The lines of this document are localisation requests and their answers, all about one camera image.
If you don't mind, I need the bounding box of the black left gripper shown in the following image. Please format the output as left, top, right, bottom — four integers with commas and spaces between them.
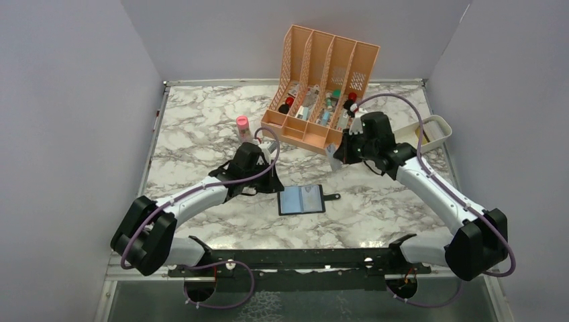
244, 160, 285, 194

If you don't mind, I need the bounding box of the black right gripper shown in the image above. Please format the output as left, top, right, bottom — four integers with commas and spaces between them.
335, 127, 378, 164

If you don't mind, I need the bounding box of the black leather card holder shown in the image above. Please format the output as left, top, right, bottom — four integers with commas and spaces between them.
277, 184, 341, 216

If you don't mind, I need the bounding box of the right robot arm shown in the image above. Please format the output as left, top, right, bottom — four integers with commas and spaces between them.
333, 112, 509, 281

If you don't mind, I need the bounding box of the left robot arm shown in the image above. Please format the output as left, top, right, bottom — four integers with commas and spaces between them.
110, 142, 284, 276

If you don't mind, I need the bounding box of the pink cartoon bottle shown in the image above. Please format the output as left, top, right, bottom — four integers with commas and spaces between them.
236, 115, 253, 143

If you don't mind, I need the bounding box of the teal cap tube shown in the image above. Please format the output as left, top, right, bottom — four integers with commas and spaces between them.
324, 89, 341, 113

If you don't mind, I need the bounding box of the white plastic tray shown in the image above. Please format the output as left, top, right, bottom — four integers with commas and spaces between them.
394, 115, 452, 154

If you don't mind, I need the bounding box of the peach desk organizer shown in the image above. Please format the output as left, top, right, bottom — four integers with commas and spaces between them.
261, 25, 380, 154

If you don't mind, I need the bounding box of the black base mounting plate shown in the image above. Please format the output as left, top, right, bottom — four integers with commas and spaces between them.
168, 248, 431, 292

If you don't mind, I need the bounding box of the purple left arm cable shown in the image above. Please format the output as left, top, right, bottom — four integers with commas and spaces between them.
119, 126, 282, 311

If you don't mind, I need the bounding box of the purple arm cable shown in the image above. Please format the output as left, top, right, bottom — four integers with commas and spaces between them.
351, 92, 517, 309
119, 126, 282, 311

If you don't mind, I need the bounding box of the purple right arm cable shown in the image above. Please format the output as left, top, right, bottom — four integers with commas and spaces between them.
351, 92, 517, 309

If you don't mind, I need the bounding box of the aluminium table frame rail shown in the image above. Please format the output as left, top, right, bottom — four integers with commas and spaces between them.
96, 248, 510, 321

